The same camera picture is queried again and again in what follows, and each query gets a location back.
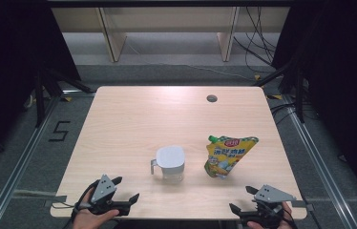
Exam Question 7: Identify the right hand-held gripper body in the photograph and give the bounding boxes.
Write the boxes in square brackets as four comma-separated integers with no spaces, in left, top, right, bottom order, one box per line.
[240,184,297,229]

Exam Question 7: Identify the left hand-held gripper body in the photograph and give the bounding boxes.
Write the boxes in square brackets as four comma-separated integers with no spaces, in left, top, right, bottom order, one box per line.
[76,174,130,218]

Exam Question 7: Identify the yellow spout pouch green cap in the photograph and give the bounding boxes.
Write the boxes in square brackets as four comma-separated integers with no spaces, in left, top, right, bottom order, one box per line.
[203,135,260,180]

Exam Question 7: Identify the clear jar with white lid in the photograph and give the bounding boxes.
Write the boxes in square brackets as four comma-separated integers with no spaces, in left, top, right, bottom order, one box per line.
[150,145,186,184]

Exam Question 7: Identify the person's right hand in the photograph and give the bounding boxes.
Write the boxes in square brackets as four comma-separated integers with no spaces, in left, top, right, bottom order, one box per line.
[246,201,295,229]

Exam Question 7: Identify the person's left hand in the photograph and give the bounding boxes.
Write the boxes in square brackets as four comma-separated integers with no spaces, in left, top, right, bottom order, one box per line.
[72,190,120,229]

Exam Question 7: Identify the black tape digit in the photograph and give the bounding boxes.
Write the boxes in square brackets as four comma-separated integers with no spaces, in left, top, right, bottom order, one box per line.
[48,120,72,143]

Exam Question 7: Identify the black metal stand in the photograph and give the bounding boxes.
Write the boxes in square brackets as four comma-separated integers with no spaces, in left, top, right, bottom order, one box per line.
[32,67,95,129]
[252,58,306,124]

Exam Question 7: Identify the black curtain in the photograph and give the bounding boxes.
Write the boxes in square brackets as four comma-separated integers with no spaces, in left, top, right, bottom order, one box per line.
[271,0,357,206]
[0,0,83,175]

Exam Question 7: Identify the pale wooden shelf unit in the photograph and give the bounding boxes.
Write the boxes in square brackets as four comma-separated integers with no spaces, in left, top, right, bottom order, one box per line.
[51,7,291,63]

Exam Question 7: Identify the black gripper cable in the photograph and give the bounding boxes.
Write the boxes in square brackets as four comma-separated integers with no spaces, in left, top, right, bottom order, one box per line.
[282,206,299,229]
[70,179,102,223]

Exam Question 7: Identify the grey table edge bracket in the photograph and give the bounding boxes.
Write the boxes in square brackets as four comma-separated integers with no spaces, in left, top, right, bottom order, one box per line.
[43,195,69,209]

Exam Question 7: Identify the aluminium floor rail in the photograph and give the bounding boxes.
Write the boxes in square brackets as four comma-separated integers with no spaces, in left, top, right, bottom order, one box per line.
[281,94,357,229]
[0,92,96,229]

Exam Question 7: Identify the thin floor cable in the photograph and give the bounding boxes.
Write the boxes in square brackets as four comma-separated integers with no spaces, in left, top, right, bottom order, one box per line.
[124,39,255,81]

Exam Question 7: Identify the bundle of black cables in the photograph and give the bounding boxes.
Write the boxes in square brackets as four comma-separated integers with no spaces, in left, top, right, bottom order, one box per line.
[232,6,279,74]

